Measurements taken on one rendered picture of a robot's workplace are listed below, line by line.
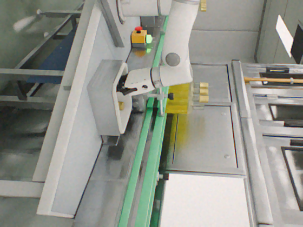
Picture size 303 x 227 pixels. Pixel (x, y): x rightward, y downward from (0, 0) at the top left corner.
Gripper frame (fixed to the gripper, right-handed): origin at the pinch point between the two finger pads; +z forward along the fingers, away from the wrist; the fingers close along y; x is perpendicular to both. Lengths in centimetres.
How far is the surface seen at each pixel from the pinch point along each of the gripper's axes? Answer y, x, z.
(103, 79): -6.0, 7.0, -0.5
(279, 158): 6, -60, -55
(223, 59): 582, -364, -11
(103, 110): -10.7, -2.4, 2.5
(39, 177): -35.1, -2.7, 14.4
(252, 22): 602, -282, -100
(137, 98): 8.1, -14.0, -2.0
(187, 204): -22, -44, -17
